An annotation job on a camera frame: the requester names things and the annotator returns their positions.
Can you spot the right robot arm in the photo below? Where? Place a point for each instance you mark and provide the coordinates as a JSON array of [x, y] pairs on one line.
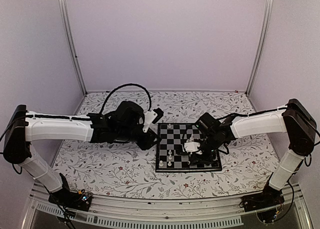
[[291, 119]]

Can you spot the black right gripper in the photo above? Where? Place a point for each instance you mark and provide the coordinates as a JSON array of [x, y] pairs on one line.
[[208, 160]]

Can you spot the aluminium frame post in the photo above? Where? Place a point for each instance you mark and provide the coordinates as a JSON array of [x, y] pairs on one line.
[[71, 45], [268, 8]]

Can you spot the aluminium rail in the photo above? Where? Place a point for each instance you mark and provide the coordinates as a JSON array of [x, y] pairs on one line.
[[224, 212], [131, 89]]

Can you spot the right aluminium frame post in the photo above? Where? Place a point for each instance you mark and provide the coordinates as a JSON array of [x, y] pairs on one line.
[[268, 8]]

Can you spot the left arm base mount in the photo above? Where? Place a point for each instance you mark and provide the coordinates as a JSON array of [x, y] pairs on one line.
[[80, 200]]

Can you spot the floral patterned table mat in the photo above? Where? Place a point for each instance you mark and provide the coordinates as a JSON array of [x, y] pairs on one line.
[[124, 170]]

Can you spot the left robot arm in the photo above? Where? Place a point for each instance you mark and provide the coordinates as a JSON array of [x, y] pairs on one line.
[[26, 126]]

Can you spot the black and white chess board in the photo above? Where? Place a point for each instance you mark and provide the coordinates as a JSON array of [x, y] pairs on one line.
[[170, 139]]

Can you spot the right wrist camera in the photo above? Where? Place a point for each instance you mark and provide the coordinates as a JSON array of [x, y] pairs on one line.
[[197, 136]]

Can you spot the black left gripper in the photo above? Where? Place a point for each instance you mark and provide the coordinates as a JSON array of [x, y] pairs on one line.
[[148, 143]]

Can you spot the back aluminium rail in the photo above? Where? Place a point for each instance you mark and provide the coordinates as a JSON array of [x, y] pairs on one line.
[[131, 89]]

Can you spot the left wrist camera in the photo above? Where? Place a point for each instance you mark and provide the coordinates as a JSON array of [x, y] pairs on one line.
[[131, 115]]

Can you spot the left aluminium frame post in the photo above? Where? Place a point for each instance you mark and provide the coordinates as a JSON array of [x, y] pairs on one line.
[[71, 45]]

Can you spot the front aluminium rail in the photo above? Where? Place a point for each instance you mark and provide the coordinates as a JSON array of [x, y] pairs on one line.
[[224, 212]]

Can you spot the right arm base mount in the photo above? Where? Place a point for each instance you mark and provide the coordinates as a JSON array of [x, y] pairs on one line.
[[268, 203]]

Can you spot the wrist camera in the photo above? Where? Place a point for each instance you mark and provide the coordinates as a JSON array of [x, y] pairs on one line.
[[197, 136], [131, 115]]

